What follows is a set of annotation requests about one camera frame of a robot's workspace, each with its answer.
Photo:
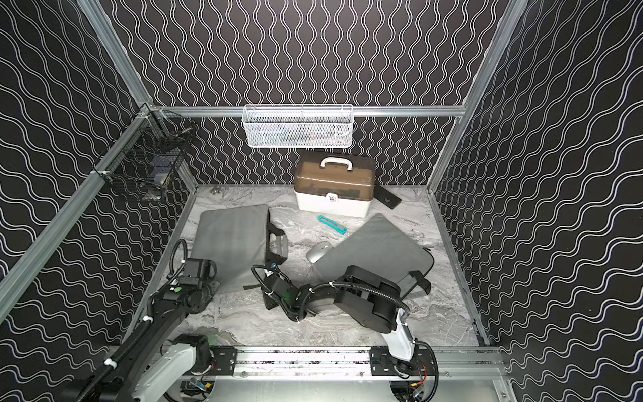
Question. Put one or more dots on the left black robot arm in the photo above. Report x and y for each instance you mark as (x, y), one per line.
(118, 375)

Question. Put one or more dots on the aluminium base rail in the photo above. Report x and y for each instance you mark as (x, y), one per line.
(318, 363)

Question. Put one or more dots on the grey laptop bag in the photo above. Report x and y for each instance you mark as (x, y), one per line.
(236, 239)
(383, 249)

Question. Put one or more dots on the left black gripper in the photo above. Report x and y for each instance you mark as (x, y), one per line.
(202, 290)

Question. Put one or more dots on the brown lid storage box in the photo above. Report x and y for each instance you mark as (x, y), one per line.
(329, 183)

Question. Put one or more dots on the black wire wall basket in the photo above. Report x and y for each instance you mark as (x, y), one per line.
(143, 171)

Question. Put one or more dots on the black flat pouch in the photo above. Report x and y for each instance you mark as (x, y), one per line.
(385, 197)

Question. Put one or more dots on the teal flat tool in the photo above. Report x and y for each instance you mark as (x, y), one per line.
(340, 229)

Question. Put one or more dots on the white mesh wall basket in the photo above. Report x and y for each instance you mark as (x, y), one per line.
(298, 125)

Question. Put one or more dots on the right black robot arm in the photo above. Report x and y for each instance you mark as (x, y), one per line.
(370, 300)

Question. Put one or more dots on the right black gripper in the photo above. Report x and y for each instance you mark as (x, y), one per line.
(268, 303)

